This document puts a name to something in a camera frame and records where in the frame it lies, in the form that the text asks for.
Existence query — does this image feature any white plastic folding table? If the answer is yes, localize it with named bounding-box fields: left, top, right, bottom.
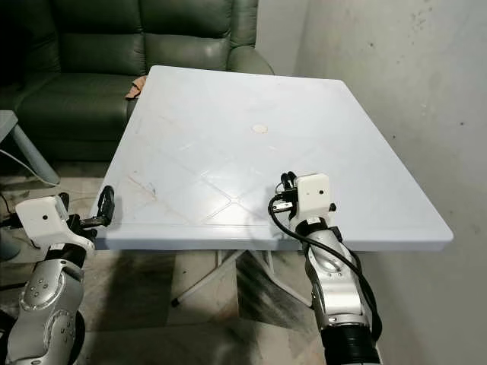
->
left=95, top=65, right=454, bottom=309

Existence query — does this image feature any brown crumpled cloth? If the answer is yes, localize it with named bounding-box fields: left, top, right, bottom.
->
left=126, top=75, right=148, bottom=100

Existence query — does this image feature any small grey side table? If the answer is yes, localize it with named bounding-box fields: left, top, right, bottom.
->
left=0, top=110, right=61, bottom=188

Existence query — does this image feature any dark green leather sofa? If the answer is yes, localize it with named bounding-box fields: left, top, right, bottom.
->
left=0, top=0, right=275, bottom=165

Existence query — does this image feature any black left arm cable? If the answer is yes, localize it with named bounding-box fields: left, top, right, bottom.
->
left=0, top=213, right=40, bottom=294

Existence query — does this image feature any thin white cable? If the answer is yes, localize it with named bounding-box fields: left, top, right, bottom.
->
left=0, top=148, right=49, bottom=186

